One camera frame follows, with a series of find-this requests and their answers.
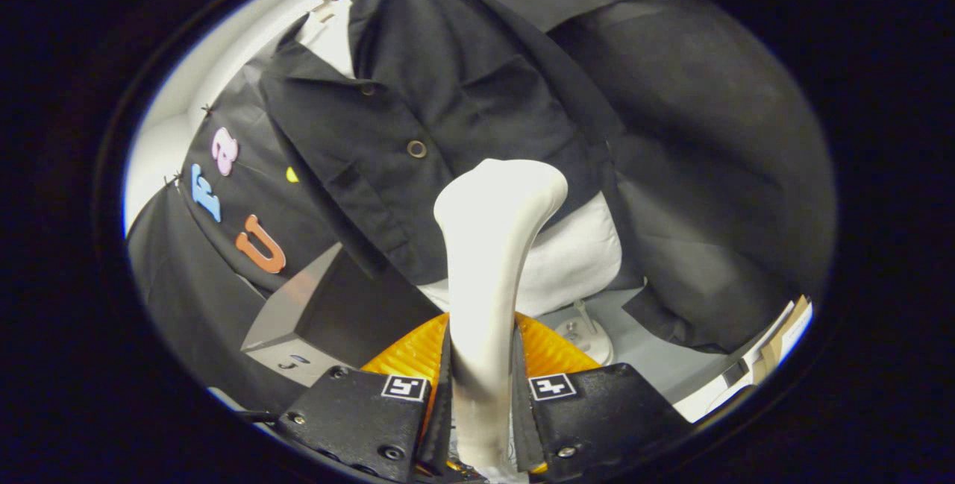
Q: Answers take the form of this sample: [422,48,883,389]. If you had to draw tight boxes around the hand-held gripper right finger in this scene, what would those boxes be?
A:
[510,315,691,479]

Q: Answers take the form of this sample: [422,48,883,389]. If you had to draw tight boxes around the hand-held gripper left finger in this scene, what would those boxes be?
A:
[276,311,454,483]

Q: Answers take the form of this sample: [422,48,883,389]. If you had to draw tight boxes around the black jacket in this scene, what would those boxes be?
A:
[257,0,627,287]

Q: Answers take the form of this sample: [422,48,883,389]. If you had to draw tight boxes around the metal mannequin stand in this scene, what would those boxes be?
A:
[552,299,614,365]

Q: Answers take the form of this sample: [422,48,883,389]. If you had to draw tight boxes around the white mannequin torso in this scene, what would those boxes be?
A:
[295,0,624,317]

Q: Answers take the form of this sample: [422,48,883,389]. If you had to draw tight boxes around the grey cabinet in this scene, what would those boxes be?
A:
[240,242,441,388]

